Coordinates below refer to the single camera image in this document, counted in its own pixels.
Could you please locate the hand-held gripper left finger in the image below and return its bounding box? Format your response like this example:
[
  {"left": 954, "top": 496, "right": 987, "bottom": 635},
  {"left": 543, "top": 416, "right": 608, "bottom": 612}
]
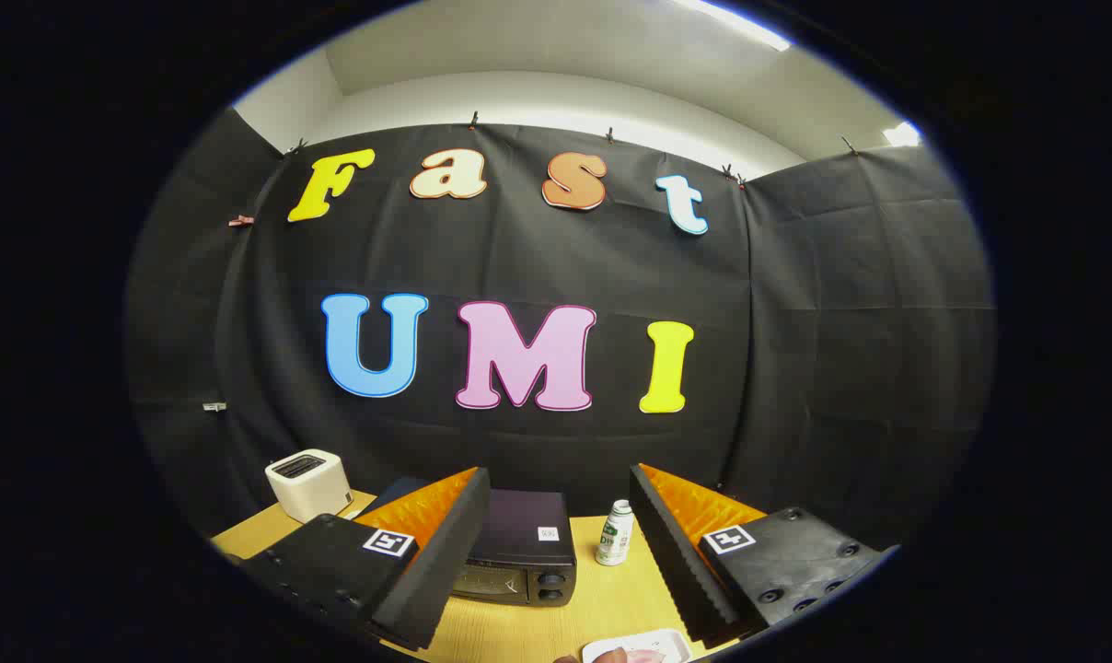
[{"left": 241, "top": 466, "right": 492, "bottom": 652}]

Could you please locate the white green-label bottle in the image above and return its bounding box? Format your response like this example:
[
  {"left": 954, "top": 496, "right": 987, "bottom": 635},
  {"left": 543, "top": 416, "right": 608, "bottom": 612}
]
[{"left": 596, "top": 500, "right": 634, "bottom": 566}]

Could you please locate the white square plate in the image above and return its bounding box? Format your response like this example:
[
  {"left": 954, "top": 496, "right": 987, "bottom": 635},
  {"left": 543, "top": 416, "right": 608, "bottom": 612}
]
[{"left": 582, "top": 629, "right": 693, "bottom": 663}]

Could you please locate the black toaster oven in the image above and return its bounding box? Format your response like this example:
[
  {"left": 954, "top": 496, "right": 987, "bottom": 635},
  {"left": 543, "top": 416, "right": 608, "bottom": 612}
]
[{"left": 358, "top": 476, "right": 578, "bottom": 607}]

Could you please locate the white bread toaster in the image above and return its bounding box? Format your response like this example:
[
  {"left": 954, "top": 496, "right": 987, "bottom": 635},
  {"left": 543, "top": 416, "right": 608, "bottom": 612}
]
[{"left": 264, "top": 449, "right": 353, "bottom": 524}]

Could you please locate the long ceiling light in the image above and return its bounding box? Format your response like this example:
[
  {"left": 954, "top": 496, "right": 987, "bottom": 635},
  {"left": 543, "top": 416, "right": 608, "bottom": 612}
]
[{"left": 676, "top": 0, "right": 793, "bottom": 52}]

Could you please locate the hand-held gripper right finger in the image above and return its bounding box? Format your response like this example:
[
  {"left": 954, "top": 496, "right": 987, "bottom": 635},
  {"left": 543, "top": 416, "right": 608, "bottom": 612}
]
[{"left": 630, "top": 463, "right": 899, "bottom": 647}]

